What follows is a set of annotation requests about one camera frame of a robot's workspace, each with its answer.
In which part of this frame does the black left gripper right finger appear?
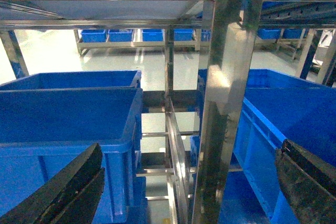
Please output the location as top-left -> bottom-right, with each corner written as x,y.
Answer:
275,139 -> 335,223

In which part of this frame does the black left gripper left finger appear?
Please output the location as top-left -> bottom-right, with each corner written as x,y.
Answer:
1,143 -> 105,223

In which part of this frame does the blue bin left front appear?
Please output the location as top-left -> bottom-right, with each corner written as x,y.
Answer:
1,88 -> 143,223

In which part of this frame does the blue bin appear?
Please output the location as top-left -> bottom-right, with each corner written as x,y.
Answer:
1,70 -> 142,91
1,88 -> 143,223
188,68 -> 336,224

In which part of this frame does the blue bin right front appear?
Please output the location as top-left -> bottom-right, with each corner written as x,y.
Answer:
188,68 -> 336,224

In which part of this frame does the blue bin left rear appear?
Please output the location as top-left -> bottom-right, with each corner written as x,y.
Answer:
1,70 -> 142,91

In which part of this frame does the steel shelf frame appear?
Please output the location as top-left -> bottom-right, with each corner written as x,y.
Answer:
1,0 -> 335,223

